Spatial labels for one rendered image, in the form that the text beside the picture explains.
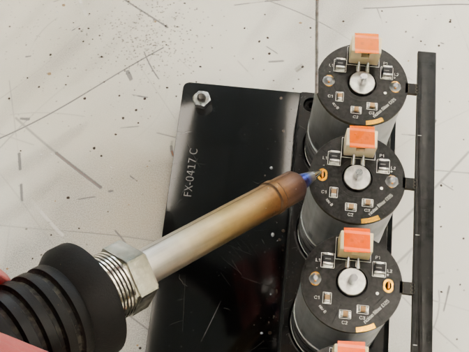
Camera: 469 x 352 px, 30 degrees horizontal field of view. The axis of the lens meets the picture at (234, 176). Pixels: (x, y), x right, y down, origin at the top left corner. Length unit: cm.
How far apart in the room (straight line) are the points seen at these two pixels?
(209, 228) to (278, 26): 14
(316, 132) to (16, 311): 12
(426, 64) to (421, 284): 6
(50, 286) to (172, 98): 15
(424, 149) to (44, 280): 11
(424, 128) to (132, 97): 11
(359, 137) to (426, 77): 3
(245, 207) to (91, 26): 14
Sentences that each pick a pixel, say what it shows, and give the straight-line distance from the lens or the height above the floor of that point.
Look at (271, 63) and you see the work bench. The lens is 31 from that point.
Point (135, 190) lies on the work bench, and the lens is 29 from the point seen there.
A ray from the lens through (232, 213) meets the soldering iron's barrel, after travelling 20.
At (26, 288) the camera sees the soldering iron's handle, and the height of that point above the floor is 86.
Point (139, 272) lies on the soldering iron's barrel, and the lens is 18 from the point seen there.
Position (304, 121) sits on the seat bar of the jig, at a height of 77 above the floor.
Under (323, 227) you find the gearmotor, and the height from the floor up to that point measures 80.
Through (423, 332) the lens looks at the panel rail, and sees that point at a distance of 22.
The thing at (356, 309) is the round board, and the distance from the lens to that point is 22.
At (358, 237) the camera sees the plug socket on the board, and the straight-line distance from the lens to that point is 22.
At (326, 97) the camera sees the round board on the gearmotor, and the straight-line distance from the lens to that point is 24.
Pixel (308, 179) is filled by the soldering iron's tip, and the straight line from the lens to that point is 22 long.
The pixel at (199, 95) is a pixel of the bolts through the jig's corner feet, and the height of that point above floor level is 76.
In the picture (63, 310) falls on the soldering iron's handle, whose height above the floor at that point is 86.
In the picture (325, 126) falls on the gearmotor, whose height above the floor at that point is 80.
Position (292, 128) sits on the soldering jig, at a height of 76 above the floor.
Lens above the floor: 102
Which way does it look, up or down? 67 degrees down
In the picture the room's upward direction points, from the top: 1 degrees clockwise
